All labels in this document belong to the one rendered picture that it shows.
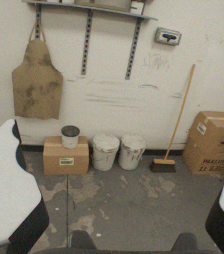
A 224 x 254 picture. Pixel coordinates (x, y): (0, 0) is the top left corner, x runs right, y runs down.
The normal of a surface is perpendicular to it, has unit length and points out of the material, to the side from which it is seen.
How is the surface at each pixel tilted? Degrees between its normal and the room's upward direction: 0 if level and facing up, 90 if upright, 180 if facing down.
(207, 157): 89
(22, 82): 88
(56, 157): 89
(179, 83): 90
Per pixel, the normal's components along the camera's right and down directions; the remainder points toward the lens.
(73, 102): 0.14, 0.54
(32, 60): 0.54, 0.50
